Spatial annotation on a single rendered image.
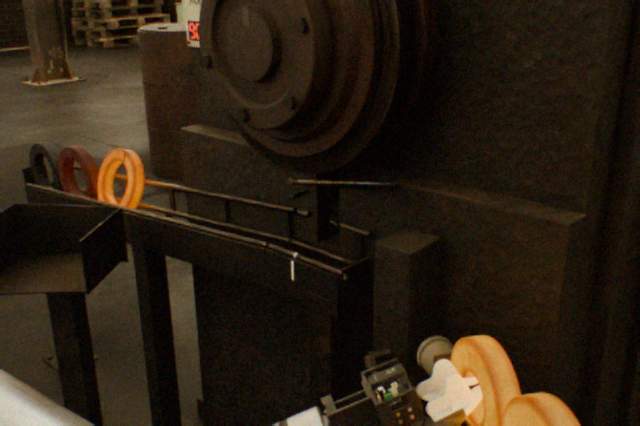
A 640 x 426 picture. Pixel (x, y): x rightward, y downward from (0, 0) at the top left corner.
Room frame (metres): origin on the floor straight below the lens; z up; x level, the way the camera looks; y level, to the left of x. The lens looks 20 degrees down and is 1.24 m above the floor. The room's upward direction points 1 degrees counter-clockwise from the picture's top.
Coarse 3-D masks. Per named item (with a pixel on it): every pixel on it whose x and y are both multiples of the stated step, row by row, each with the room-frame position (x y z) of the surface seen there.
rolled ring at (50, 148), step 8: (40, 144) 1.95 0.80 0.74; (48, 144) 1.95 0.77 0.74; (32, 152) 2.00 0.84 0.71; (40, 152) 1.96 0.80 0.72; (48, 152) 1.92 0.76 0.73; (56, 152) 1.93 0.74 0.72; (32, 160) 2.00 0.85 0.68; (40, 160) 2.01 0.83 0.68; (48, 160) 1.92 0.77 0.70; (56, 160) 1.91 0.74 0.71; (32, 168) 2.01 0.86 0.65; (40, 168) 2.01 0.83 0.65; (56, 168) 1.90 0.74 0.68; (32, 176) 2.02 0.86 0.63; (40, 176) 2.00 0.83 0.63; (56, 176) 1.90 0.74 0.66; (40, 184) 1.99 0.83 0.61; (48, 184) 2.00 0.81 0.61; (56, 184) 1.90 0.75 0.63
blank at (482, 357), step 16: (480, 336) 0.78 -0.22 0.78; (464, 352) 0.77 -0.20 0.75; (480, 352) 0.73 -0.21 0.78; (496, 352) 0.73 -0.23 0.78; (464, 368) 0.77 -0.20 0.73; (480, 368) 0.73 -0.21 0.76; (496, 368) 0.71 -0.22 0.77; (512, 368) 0.71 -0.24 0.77; (480, 384) 0.72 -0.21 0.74; (496, 384) 0.69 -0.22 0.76; (512, 384) 0.69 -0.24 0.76; (496, 400) 0.68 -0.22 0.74; (480, 416) 0.75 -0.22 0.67; (496, 416) 0.68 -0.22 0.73
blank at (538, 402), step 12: (516, 396) 0.64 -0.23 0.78; (528, 396) 0.63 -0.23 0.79; (540, 396) 0.62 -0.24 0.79; (552, 396) 0.62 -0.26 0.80; (516, 408) 0.64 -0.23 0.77; (528, 408) 0.61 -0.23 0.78; (540, 408) 0.60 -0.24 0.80; (552, 408) 0.60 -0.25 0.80; (564, 408) 0.59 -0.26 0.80; (504, 420) 0.66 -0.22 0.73; (516, 420) 0.63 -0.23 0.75; (528, 420) 0.61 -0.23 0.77; (540, 420) 0.59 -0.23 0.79; (552, 420) 0.58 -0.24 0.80; (564, 420) 0.58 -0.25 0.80; (576, 420) 0.58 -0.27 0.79
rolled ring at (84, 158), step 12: (60, 156) 1.88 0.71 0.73; (72, 156) 1.83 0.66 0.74; (84, 156) 1.80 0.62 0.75; (60, 168) 1.88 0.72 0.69; (72, 168) 1.89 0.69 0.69; (84, 168) 1.79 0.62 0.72; (96, 168) 1.80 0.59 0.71; (60, 180) 1.89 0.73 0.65; (72, 180) 1.89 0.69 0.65; (96, 180) 1.78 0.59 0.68; (72, 192) 1.86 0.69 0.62; (96, 192) 1.78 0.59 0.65
